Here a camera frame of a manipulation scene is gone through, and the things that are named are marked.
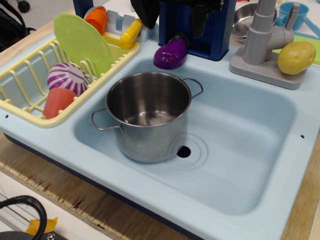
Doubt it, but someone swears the steel bowl in background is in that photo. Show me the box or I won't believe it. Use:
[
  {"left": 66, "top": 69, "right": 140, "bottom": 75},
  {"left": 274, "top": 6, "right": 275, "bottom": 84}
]
[{"left": 231, "top": 1, "right": 278, "bottom": 42}]

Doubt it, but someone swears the yellow dish rack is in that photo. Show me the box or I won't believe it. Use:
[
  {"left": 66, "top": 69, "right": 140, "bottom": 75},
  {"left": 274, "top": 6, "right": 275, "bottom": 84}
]
[{"left": 0, "top": 32, "right": 140, "bottom": 128}]

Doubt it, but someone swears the yellow toy handle utensil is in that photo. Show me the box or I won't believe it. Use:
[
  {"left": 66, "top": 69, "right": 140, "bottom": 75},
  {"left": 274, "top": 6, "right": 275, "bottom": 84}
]
[{"left": 119, "top": 18, "right": 143, "bottom": 50}]

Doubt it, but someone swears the yellow tape piece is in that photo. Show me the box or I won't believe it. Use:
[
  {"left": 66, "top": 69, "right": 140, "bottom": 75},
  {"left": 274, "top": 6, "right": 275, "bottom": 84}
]
[{"left": 25, "top": 216, "right": 59, "bottom": 236}]

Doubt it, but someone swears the salmon plastic cup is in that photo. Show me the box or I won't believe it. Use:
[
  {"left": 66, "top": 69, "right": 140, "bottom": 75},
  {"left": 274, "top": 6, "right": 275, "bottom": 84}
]
[{"left": 42, "top": 87, "right": 77, "bottom": 120}]

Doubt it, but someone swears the purple toy eggplant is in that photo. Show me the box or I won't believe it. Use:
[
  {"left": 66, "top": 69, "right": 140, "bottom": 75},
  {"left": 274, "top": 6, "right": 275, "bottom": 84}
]
[{"left": 153, "top": 32, "right": 190, "bottom": 70}]

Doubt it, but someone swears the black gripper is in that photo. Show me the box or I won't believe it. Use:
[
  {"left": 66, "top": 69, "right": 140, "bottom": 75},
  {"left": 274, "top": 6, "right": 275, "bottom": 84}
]
[{"left": 130, "top": 0, "right": 224, "bottom": 39}]

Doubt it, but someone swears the purple white striped bowl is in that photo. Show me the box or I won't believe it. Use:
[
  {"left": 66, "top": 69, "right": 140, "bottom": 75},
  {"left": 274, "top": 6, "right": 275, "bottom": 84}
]
[{"left": 47, "top": 62, "right": 89, "bottom": 96}]

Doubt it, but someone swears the orange toy carrot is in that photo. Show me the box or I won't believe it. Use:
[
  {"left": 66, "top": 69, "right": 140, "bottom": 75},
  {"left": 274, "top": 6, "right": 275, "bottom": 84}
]
[{"left": 84, "top": 6, "right": 107, "bottom": 36}]

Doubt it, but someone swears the green cutting board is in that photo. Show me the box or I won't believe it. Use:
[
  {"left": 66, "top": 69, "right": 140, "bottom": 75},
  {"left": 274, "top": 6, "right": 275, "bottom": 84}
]
[{"left": 271, "top": 34, "right": 320, "bottom": 55}]

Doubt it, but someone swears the black bag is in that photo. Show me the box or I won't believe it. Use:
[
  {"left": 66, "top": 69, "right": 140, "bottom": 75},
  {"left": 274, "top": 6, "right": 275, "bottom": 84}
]
[{"left": 0, "top": 0, "right": 35, "bottom": 52}]

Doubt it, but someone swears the green plastic plate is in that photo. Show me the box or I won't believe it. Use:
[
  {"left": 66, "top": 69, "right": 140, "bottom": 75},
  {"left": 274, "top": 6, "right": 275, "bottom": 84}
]
[{"left": 53, "top": 12, "right": 114, "bottom": 76}]

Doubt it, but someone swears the stainless steel pot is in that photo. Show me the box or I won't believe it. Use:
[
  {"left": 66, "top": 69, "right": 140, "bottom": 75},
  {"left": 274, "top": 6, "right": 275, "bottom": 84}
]
[{"left": 105, "top": 71, "right": 204, "bottom": 163}]

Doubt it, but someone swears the black cable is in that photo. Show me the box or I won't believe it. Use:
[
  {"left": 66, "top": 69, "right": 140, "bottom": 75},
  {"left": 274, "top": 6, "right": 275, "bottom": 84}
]
[{"left": 0, "top": 195, "right": 48, "bottom": 240}]

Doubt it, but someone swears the grey toy faucet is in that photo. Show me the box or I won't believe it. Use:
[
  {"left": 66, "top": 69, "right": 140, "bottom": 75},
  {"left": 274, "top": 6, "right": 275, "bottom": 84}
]
[{"left": 229, "top": 0, "right": 306, "bottom": 90}]

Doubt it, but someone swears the yellow toy potato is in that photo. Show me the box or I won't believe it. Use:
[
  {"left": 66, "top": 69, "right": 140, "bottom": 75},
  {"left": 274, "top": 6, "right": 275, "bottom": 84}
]
[{"left": 277, "top": 41, "right": 316, "bottom": 76}]

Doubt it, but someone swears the blue plastic cup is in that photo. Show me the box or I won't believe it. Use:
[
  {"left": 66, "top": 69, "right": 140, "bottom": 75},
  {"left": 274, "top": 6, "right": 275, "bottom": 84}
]
[{"left": 275, "top": 2, "right": 310, "bottom": 31}]

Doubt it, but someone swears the light blue utensil holder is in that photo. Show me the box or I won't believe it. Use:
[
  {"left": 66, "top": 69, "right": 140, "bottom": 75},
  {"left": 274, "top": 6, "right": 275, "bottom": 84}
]
[{"left": 105, "top": 10, "right": 159, "bottom": 43}]

